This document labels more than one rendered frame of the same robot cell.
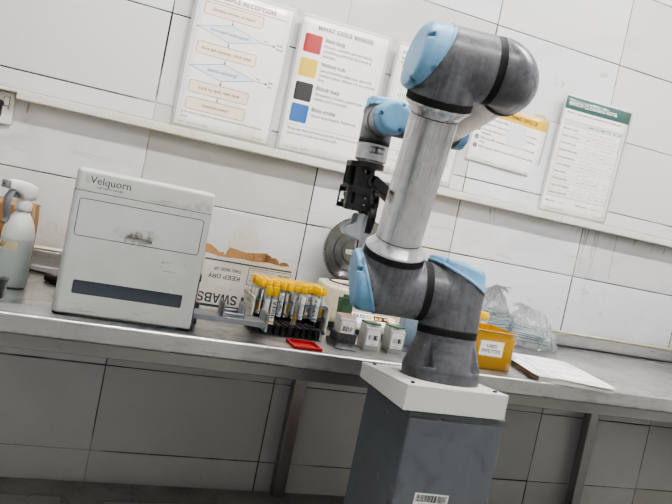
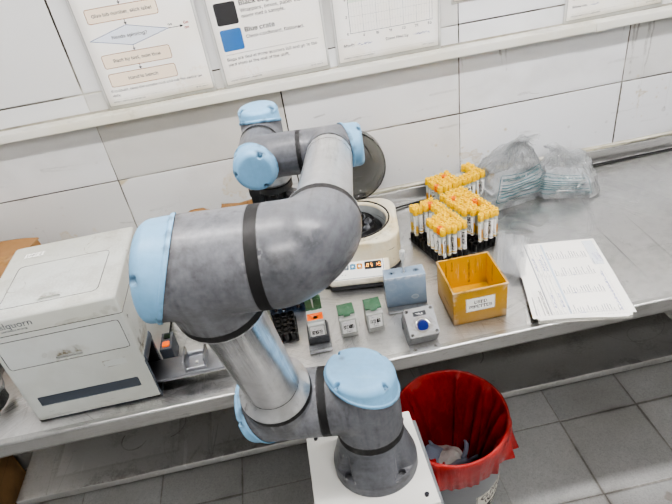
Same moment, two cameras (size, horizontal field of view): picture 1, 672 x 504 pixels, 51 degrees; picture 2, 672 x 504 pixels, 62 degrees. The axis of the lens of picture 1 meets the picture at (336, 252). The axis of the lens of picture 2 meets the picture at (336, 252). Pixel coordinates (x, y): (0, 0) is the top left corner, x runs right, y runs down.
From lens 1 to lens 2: 1.07 m
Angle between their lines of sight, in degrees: 35
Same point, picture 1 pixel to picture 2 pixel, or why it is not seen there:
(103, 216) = (24, 350)
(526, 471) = not seen: hidden behind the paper
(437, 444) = not seen: outside the picture
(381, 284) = (267, 434)
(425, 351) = (345, 461)
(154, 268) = (98, 368)
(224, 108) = (152, 70)
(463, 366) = (386, 478)
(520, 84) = (300, 296)
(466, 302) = (370, 425)
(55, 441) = not seen: hidden behind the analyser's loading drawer
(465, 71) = (206, 312)
